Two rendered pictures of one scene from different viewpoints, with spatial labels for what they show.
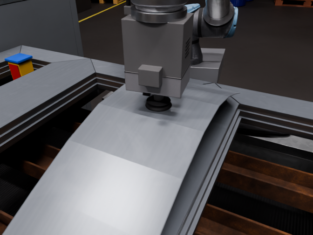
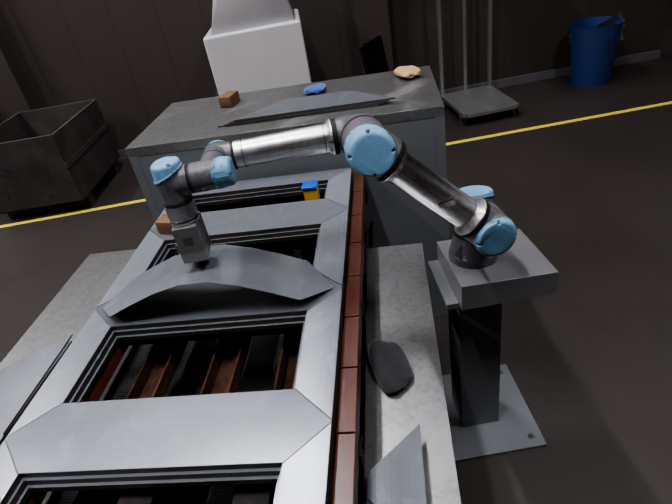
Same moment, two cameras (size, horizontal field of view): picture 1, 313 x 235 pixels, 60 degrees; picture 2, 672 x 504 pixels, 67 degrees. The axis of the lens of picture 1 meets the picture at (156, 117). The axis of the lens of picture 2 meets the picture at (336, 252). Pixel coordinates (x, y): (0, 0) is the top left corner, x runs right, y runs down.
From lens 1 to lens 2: 1.39 m
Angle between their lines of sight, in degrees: 60
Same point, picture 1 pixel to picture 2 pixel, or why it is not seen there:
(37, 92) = (272, 220)
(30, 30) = not seen: hidden behind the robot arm
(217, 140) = (245, 313)
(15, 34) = not seen: hidden behind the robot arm
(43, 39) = not seen: hidden behind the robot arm
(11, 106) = (249, 223)
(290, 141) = (376, 398)
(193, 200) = (186, 320)
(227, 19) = (463, 231)
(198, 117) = (192, 279)
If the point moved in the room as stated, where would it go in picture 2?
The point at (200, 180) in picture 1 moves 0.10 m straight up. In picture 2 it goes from (202, 318) to (190, 289)
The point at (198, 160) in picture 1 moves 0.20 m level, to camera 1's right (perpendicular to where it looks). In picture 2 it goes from (219, 312) to (236, 358)
